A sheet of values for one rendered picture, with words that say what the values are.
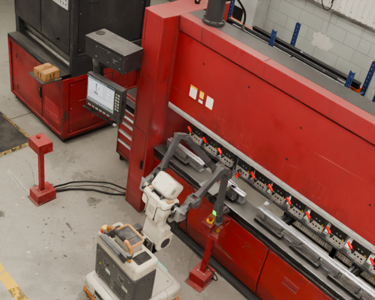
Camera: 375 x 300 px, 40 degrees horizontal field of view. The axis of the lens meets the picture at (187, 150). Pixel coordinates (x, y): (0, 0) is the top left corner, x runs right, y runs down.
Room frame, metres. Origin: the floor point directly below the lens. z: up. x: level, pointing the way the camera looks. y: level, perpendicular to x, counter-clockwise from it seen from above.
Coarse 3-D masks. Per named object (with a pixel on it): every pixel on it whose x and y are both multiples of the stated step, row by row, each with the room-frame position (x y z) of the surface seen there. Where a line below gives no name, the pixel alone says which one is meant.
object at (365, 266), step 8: (208, 152) 4.30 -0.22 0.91; (216, 160) 4.22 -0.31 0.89; (240, 176) 4.01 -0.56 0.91; (248, 184) 3.93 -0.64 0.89; (272, 184) 3.89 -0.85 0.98; (264, 192) 3.81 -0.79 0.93; (304, 224) 3.50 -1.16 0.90; (328, 224) 3.47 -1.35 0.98; (312, 232) 3.45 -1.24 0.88; (328, 240) 3.34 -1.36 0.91; (336, 248) 3.28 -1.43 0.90; (344, 248) 3.24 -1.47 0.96; (360, 264) 3.13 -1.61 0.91; (368, 264) 3.09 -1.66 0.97; (368, 272) 3.07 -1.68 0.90
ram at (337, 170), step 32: (192, 64) 4.20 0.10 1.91; (224, 64) 3.97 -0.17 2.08; (224, 96) 3.93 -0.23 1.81; (256, 96) 3.73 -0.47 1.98; (288, 96) 3.55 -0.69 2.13; (224, 128) 3.88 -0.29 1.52; (256, 128) 3.68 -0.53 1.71; (288, 128) 3.49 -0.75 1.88; (320, 128) 3.33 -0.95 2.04; (256, 160) 3.62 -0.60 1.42; (288, 160) 3.43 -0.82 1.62; (320, 160) 3.27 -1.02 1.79; (352, 160) 3.12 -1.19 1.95; (320, 192) 3.21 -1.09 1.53; (352, 192) 3.06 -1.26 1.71; (352, 224) 3.00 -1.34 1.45
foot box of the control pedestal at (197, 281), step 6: (198, 264) 3.50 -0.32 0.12; (192, 270) 3.41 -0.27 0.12; (210, 270) 3.46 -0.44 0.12; (192, 276) 3.38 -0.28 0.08; (198, 276) 3.36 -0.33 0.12; (204, 276) 3.37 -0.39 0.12; (210, 276) 3.40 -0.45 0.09; (186, 282) 3.35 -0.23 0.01; (192, 282) 3.36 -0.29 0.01; (198, 282) 3.34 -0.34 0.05; (204, 282) 3.32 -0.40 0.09; (210, 282) 3.40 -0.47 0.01; (198, 288) 3.30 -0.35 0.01; (204, 288) 3.32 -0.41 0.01
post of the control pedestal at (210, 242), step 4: (208, 240) 3.42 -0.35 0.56; (212, 240) 3.41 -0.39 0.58; (208, 244) 3.42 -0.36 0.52; (212, 244) 3.43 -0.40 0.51; (208, 248) 3.41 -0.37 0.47; (204, 252) 3.43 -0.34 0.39; (208, 252) 3.40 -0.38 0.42; (204, 256) 3.42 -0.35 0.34; (208, 256) 3.41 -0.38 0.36; (204, 260) 3.42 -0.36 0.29; (208, 260) 3.43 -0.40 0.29; (204, 264) 3.41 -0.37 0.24; (200, 268) 3.43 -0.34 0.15; (204, 268) 3.40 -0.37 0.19; (204, 272) 3.41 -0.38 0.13
